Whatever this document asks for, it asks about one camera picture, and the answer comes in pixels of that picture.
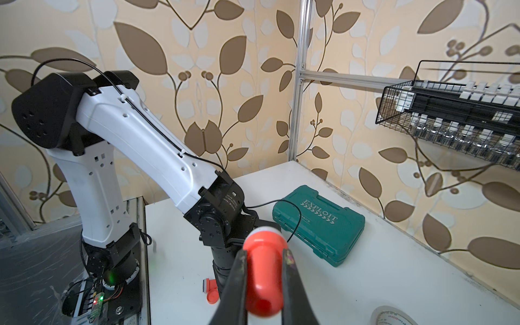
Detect red stamp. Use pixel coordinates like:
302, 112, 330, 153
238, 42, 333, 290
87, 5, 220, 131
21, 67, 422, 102
203, 278, 219, 305
243, 226, 288, 318

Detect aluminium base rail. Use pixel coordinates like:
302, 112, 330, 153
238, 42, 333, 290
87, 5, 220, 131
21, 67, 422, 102
60, 196, 153, 325

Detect clear packing tape roll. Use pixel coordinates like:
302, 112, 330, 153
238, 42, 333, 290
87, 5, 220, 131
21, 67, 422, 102
369, 305, 417, 325

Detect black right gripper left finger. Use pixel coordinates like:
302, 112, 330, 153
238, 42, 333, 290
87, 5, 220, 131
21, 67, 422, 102
209, 250, 248, 325

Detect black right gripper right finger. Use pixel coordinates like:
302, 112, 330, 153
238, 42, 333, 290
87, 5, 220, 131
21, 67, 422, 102
282, 249, 319, 325

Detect black white tool in basket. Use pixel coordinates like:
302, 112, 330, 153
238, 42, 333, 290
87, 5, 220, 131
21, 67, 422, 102
389, 81, 519, 136

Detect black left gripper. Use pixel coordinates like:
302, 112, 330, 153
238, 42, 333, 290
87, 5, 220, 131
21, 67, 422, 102
211, 245, 242, 295

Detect aluminium cage frame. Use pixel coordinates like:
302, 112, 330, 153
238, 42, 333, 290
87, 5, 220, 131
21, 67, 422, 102
0, 0, 407, 232

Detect green plastic tool case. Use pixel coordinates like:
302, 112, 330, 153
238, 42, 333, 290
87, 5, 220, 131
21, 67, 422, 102
272, 185, 365, 268

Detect black wire basket back wall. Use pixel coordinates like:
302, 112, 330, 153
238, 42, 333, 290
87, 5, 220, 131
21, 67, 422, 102
375, 60, 519, 171

